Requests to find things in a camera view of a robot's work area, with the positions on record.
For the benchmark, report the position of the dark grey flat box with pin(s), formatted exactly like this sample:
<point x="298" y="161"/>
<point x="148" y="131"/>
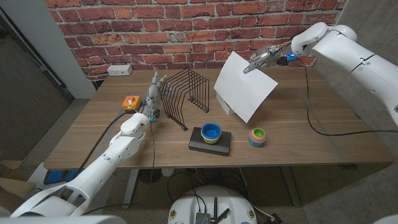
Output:
<point x="217" y="147"/>

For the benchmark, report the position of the small grey computer box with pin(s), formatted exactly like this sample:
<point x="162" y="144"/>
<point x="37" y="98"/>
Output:
<point x="202" y="218"/>

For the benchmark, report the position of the yellow plastic cup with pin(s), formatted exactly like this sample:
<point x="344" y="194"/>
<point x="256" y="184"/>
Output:
<point x="211" y="141"/>

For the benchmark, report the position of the brick print backdrop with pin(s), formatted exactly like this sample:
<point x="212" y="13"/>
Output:
<point x="124" y="31"/>

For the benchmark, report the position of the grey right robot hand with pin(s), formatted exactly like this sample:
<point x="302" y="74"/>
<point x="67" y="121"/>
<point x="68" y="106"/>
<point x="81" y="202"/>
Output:
<point x="267" y="56"/>

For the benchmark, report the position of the green topped white box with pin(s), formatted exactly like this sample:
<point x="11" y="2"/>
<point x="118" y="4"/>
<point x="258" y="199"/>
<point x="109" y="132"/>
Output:
<point x="225" y="107"/>

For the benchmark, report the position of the orange emergency stop box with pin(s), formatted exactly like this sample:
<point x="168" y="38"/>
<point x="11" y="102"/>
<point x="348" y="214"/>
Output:
<point x="132" y="104"/>

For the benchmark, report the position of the white file sheet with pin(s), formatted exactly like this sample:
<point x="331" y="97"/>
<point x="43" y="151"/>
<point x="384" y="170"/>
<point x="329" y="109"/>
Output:
<point x="242" y="90"/>

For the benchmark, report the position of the white table leg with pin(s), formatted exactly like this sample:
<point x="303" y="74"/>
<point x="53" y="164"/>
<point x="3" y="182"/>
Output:
<point x="130" y="186"/>

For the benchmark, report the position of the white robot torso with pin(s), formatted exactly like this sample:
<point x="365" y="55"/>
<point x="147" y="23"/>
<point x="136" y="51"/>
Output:
<point x="186" y="208"/>

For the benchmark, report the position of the white blue floor device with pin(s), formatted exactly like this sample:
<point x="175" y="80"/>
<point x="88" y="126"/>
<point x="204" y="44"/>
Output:
<point x="54" y="176"/>

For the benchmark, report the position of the blue plastic cup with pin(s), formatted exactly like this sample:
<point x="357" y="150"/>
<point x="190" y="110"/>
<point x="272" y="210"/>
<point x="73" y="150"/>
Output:
<point x="211" y="131"/>

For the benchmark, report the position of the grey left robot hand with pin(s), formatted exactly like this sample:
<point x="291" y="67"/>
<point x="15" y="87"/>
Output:
<point x="153" y="98"/>

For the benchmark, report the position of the grey table leg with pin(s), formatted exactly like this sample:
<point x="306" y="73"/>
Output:
<point x="290" y="186"/>

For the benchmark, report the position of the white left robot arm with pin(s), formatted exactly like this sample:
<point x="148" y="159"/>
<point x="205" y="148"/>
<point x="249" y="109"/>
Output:
<point x="124" y="146"/>

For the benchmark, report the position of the black antenna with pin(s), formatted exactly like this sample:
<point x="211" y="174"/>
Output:
<point x="224" y="215"/>
<point x="215" y="207"/>

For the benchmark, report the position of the brown cardboard box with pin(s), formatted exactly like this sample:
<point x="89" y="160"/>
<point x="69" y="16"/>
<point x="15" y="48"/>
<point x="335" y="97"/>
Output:
<point x="15" y="186"/>

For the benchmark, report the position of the rainbow stacked cups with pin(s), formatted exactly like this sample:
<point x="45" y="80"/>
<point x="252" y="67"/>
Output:
<point x="257" y="138"/>

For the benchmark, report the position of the white power outlet strip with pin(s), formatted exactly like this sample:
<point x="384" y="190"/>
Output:
<point x="119" y="70"/>

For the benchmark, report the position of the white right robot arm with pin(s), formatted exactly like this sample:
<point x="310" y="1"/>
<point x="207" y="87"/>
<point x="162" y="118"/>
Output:
<point x="342" y="46"/>

